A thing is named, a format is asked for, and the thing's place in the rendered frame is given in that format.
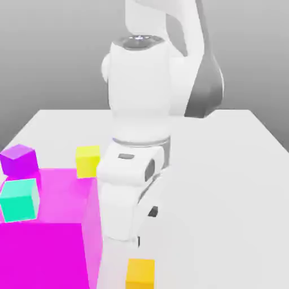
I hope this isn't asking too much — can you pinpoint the small purple cube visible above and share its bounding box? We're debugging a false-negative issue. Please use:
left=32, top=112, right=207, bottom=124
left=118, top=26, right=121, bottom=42
left=0, top=143, right=40, bottom=178

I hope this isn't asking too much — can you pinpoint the small yellow cube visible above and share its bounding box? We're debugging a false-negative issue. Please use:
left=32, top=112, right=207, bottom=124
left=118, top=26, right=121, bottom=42
left=75, top=145, right=101, bottom=179

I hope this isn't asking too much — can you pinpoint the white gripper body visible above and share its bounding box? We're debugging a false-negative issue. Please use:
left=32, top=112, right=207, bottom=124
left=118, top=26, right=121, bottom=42
left=99, top=173, right=160, bottom=244

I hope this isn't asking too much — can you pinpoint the large magenta box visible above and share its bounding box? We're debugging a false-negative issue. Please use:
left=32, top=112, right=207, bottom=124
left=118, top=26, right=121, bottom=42
left=0, top=168, right=104, bottom=289

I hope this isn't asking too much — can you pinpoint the small teal cube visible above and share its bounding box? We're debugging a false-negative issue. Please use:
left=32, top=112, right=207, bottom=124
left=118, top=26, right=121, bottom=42
left=0, top=178, right=41, bottom=224

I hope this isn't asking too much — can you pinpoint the small orange cube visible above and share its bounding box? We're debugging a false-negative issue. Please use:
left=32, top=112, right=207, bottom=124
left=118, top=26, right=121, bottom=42
left=125, top=259, right=156, bottom=289

